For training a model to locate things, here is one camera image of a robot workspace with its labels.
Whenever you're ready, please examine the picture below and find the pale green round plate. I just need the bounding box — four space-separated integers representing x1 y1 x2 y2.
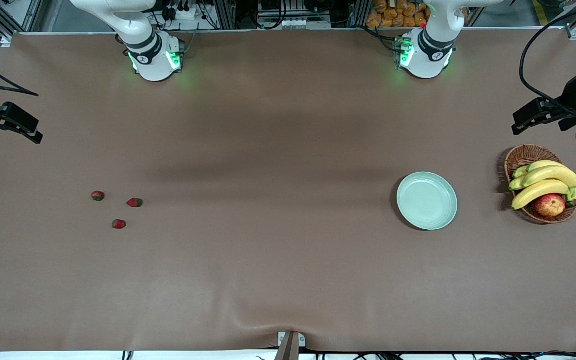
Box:
396 171 459 231

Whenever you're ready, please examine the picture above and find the brown wicker basket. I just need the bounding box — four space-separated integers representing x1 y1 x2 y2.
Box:
504 144 576 224

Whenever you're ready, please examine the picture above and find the yellow banana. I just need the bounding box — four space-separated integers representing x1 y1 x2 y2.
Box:
508 165 576 191
511 179 572 211
512 160 566 180

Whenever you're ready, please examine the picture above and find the red yellow apple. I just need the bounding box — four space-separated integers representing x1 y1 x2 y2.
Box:
534 193 567 218

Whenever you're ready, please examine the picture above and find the bag of orange bread rolls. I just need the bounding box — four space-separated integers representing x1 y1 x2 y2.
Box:
366 0 431 29

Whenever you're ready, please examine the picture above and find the white power strip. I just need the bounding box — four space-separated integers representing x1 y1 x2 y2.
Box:
165 6 200 22

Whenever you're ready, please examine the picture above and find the brown table cover sheet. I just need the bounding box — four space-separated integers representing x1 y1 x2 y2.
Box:
0 30 576 353

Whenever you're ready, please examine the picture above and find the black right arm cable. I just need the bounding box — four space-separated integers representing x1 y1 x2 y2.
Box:
0 45 40 97

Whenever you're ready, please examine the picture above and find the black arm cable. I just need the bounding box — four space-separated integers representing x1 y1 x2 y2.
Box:
519 2 576 118
0 45 40 97

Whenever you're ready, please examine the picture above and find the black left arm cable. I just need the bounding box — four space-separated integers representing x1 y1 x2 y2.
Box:
519 2 576 118

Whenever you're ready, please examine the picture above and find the aluminium frame post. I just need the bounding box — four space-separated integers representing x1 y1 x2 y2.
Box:
349 0 371 28
216 0 237 30

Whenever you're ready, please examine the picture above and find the grey table edge rail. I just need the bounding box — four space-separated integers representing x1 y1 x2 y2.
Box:
12 27 571 36

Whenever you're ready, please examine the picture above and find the grey metal clamp bracket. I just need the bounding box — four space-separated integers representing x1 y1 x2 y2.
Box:
277 331 307 360

